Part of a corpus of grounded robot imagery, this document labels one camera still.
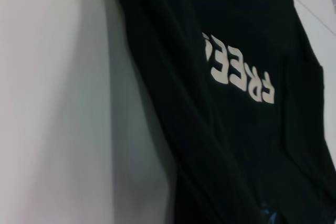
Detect black T-shirt with FREE print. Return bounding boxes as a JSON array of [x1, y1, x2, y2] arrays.
[[110, 0, 336, 224]]

